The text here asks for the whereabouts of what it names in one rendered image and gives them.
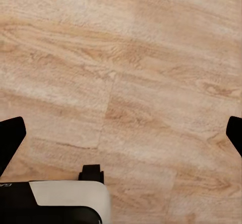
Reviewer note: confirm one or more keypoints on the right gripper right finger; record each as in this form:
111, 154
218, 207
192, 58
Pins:
234, 132

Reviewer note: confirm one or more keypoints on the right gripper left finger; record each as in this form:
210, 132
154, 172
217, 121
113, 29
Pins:
12, 133

